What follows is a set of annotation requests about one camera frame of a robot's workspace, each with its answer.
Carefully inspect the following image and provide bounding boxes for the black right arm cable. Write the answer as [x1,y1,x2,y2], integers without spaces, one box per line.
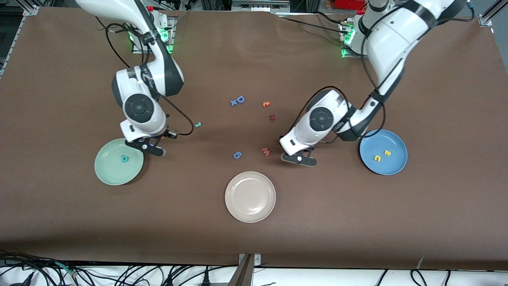
[105,22,194,136]

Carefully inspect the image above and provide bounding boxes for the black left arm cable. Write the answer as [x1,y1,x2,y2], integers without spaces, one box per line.
[291,16,387,139]

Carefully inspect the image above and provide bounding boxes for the green plate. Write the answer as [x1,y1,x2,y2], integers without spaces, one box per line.
[94,138,144,186]

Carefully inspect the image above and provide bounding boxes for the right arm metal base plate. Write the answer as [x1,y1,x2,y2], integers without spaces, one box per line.
[131,16,176,54]

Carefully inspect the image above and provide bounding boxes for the metal table edge bracket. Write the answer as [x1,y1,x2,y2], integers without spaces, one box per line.
[228,253,262,286]

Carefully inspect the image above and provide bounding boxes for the beige plate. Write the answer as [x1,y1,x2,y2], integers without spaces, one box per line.
[225,171,276,223]

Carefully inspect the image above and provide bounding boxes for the black looped cable under table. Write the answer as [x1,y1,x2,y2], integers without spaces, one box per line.
[411,269,433,286]

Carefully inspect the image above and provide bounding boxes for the brown table cover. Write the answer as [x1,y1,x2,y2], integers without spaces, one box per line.
[0,6,508,271]

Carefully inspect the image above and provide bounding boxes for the black cable on table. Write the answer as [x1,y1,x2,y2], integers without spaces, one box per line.
[278,11,350,32]

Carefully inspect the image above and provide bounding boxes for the blue plate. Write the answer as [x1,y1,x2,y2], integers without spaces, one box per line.
[360,129,408,176]

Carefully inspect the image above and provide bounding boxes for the grey metal frame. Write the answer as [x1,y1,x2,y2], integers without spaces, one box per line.
[232,0,290,13]

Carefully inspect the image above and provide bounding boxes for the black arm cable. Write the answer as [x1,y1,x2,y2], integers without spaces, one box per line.
[291,16,387,139]
[105,22,194,136]

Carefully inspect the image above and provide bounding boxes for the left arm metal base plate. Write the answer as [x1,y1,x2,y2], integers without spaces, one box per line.
[341,21,369,59]

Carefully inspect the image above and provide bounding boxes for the aluminium table side rail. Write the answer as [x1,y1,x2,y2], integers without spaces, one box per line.
[0,6,39,78]

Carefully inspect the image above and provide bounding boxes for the teal cable under table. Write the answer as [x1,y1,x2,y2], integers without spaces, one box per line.
[56,261,78,277]

